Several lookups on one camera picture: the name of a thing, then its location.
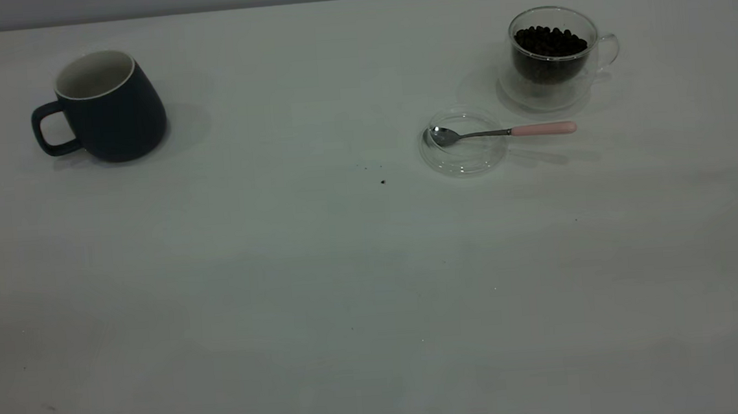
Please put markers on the coffee beans in glass cup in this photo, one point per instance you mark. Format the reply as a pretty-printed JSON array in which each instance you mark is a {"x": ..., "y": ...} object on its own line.
[{"x": 550, "y": 51}]

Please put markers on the clear double-wall glass cup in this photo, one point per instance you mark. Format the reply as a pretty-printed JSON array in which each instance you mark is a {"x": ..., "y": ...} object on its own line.
[{"x": 530, "y": 95}]

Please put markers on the dark grey ceramic mug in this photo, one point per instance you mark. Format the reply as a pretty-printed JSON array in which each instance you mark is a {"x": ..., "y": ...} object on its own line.
[{"x": 116, "y": 121}]

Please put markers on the clear round glass lid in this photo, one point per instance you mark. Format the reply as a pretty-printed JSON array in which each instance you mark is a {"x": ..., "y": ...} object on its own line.
[{"x": 466, "y": 158}]

